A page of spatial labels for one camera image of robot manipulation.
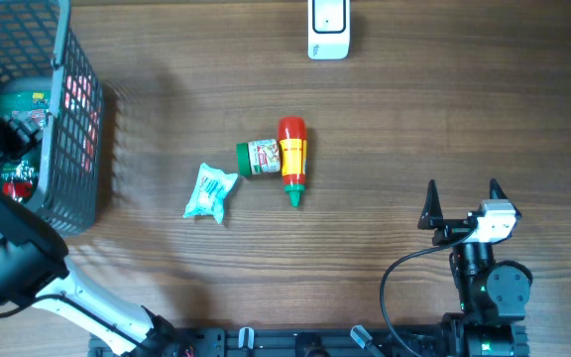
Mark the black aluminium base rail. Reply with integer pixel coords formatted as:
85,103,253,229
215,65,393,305
88,324,530,357

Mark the black left camera cable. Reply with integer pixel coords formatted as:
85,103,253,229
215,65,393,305
0,292,148,357

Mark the red sauce bottle green cap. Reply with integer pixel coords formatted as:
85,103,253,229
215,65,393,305
278,117,307,207

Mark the green lid spice jar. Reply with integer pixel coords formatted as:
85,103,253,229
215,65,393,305
236,139,282,177

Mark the white barcode scanner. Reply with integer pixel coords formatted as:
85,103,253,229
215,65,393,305
307,0,351,60

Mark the black right camera cable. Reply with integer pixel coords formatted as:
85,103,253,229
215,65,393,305
379,227,479,357

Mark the pale teal tissue packet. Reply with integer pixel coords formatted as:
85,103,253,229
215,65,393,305
183,163,239,224

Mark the black camera cable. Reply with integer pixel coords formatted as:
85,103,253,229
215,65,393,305
379,227,479,357
0,292,148,357

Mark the grey plastic mesh basket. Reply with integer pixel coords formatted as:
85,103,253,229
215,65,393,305
0,0,104,236

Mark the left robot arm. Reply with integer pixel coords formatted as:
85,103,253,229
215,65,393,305
0,124,195,356

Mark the green 3M gloves packet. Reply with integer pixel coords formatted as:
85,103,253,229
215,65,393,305
0,90,51,203

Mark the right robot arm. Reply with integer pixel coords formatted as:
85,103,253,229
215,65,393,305
417,178,533,357

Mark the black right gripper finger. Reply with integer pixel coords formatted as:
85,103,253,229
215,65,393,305
489,178,521,218
417,179,444,230

